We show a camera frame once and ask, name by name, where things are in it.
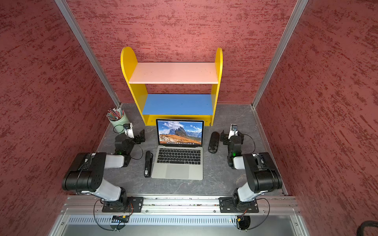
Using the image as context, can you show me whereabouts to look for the silver laptop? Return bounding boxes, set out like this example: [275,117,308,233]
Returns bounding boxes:
[151,119,205,181]

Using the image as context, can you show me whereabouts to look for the green pencil cup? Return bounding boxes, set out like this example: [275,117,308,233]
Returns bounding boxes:
[107,112,130,133]

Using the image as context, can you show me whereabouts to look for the right aluminium corner post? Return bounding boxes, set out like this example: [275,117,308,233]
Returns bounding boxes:
[252,0,308,109]

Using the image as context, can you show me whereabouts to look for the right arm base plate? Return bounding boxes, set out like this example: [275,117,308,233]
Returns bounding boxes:
[219,197,259,213]

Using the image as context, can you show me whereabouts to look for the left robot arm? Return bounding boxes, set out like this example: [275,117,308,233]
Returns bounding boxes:
[62,130,146,213]

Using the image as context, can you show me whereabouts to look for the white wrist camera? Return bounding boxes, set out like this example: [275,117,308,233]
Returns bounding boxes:
[123,123,134,139]
[228,124,238,139]

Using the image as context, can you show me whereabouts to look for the black cable bundle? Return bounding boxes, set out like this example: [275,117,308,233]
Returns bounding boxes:
[356,220,378,236]

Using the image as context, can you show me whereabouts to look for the coloured pencils bundle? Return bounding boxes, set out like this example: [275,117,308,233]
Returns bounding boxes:
[106,108,125,122]

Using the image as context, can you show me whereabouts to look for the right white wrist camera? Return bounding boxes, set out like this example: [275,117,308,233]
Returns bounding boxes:
[228,124,238,139]

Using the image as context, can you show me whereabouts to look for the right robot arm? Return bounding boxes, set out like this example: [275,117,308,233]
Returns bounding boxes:
[220,132,283,212]

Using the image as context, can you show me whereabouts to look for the aluminium mounting rail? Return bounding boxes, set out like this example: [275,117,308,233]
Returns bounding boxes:
[60,194,302,216]

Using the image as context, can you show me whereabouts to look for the black stapler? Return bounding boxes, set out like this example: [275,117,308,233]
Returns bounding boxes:
[144,151,153,178]

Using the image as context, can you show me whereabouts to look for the yellow pink blue shelf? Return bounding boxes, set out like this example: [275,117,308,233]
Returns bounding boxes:
[120,47,223,126]

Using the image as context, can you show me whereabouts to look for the aluminium corner post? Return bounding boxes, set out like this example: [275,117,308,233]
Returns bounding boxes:
[54,0,122,107]
[252,0,308,109]

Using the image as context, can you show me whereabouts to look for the black glasses case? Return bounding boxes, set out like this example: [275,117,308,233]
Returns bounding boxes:
[208,131,220,154]

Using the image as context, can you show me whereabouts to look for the left aluminium corner post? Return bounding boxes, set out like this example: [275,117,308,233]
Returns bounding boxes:
[54,0,122,107]

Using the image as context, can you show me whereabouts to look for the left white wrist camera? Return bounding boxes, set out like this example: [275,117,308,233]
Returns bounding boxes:
[123,123,134,139]

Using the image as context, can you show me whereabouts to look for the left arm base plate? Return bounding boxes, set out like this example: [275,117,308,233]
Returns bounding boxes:
[102,197,144,213]

